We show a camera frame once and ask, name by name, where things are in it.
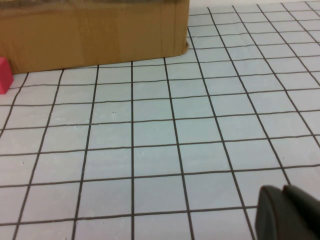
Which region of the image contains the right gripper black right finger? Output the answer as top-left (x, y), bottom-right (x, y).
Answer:
top-left (282, 184), bottom-right (320, 240)

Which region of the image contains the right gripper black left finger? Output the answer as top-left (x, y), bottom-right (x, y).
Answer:
top-left (254, 185), bottom-right (308, 240)

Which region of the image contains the cardboard box with clear tape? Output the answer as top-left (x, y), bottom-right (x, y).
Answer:
top-left (0, 0), bottom-right (191, 75)

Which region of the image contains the magenta foam cube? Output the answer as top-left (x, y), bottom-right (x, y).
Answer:
top-left (0, 56), bottom-right (15, 95)

